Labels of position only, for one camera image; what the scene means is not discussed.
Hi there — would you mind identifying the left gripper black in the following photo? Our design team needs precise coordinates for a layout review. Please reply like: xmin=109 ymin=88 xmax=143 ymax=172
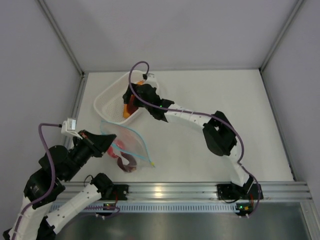
xmin=62 ymin=129 xmax=116 ymax=182

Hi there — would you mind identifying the red fake apple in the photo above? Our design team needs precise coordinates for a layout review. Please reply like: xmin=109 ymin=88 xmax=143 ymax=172
xmin=107 ymin=139 xmax=125 ymax=159

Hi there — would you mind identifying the orange maroon fake fruit slice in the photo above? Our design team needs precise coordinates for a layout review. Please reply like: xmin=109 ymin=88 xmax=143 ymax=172
xmin=122 ymin=86 xmax=139 ymax=119

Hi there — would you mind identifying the clear zip top bag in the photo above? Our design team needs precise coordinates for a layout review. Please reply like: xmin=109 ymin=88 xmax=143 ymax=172
xmin=100 ymin=120 xmax=155 ymax=170

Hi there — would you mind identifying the dark maroon fake fig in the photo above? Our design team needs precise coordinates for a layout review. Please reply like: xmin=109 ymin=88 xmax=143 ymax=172
xmin=116 ymin=152 xmax=137 ymax=173

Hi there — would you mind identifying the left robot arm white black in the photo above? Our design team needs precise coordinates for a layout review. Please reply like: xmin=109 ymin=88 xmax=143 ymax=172
xmin=3 ymin=130 xmax=116 ymax=240

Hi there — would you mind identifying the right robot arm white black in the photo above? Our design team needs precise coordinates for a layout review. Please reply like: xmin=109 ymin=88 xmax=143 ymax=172
xmin=122 ymin=83 xmax=263 ymax=202

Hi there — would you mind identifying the white perforated plastic basket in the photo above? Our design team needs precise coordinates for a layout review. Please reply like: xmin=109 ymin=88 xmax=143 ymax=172
xmin=93 ymin=72 xmax=142 ymax=126

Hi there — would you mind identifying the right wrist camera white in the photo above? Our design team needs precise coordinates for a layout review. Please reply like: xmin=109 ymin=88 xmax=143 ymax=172
xmin=142 ymin=73 xmax=158 ymax=85

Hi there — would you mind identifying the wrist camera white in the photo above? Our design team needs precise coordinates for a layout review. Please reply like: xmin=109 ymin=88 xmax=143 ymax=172
xmin=61 ymin=117 xmax=82 ymax=139
xmin=142 ymin=73 xmax=158 ymax=85

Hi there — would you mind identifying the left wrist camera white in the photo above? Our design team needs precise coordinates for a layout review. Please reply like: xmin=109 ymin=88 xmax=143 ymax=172
xmin=61 ymin=117 xmax=82 ymax=139

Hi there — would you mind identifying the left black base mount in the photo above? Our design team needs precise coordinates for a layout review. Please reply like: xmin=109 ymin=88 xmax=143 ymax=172
xmin=108 ymin=184 xmax=129 ymax=202

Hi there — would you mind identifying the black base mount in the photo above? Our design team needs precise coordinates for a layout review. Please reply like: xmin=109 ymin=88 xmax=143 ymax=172
xmin=216 ymin=183 xmax=240 ymax=202
xmin=108 ymin=184 xmax=129 ymax=202

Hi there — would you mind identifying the white slotted cable duct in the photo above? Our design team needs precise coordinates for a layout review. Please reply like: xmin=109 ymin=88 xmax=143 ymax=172
xmin=49 ymin=201 xmax=253 ymax=214

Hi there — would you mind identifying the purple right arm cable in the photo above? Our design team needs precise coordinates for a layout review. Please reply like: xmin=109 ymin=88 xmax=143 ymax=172
xmin=127 ymin=60 xmax=262 ymax=218

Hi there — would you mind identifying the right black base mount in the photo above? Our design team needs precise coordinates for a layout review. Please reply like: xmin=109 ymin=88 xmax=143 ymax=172
xmin=216 ymin=183 xmax=240 ymax=202

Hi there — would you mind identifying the aluminium mounting rail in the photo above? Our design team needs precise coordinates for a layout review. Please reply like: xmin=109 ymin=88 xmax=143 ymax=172
xmin=59 ymin=181 xmax=311 ymax=202

